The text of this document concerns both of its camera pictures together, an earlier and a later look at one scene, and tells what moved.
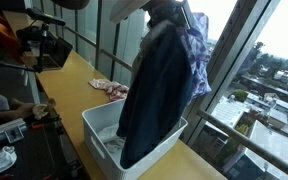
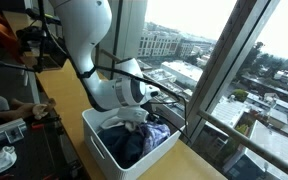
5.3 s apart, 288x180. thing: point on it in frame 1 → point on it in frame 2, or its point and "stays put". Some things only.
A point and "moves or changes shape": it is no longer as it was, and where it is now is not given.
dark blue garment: (158, 94) moves or changes shape
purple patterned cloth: (195, 40) → (155, 134)
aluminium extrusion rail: (11, 131) stays put
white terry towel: (108, 135) → (117, 121)
